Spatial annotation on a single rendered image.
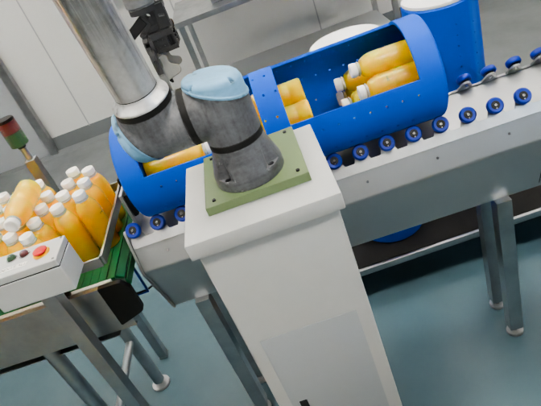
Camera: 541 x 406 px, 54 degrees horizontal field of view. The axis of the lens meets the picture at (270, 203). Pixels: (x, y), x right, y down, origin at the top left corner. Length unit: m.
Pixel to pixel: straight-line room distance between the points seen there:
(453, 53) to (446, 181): 0.76
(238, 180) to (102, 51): 0.35
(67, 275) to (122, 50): 0.62
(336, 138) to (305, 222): 0.41
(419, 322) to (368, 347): 0.96
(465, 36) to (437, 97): 0.81
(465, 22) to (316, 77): 0.78
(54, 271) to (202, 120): 0.57
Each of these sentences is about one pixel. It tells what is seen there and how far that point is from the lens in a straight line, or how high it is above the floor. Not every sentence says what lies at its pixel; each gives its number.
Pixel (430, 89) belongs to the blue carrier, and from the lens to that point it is 1.42.
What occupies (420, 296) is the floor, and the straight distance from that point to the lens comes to 2.36.
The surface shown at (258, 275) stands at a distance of 1.11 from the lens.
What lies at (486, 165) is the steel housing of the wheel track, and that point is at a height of 0.80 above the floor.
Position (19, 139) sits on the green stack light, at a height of 1.18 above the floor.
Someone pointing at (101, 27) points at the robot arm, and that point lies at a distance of 0.95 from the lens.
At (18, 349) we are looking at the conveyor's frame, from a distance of 1.76.
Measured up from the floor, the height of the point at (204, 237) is 1.15.
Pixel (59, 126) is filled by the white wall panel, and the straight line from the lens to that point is 5.34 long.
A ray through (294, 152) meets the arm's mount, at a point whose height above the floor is 1.17.
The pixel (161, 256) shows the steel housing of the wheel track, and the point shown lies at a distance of 1.58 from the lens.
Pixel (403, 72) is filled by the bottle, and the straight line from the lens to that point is 1.45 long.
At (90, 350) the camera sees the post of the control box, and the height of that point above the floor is 0.77.
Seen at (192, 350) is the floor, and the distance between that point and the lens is 2.53.
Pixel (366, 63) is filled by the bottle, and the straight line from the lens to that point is 1.47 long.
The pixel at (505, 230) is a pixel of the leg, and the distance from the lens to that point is 1.83.
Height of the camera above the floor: 1.72
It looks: 33 degrees down
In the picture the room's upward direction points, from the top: 22 degrees counter-clockwise
